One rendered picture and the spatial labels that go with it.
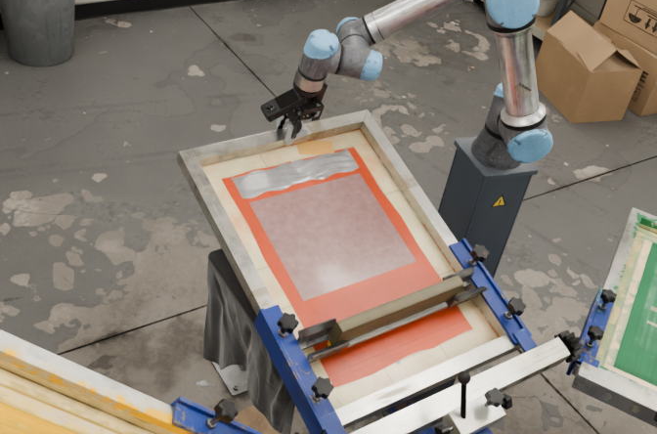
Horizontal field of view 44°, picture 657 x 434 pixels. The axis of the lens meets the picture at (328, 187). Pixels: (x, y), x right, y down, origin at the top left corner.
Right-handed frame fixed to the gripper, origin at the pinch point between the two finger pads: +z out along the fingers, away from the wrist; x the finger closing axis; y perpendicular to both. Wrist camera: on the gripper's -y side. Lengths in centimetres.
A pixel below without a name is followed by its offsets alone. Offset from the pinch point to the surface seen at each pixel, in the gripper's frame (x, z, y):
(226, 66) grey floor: 189, 182, 108
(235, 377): -16, 125, 6
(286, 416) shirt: -61, 35, -20
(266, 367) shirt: -48, 30, -21
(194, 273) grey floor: 40, 142, 15
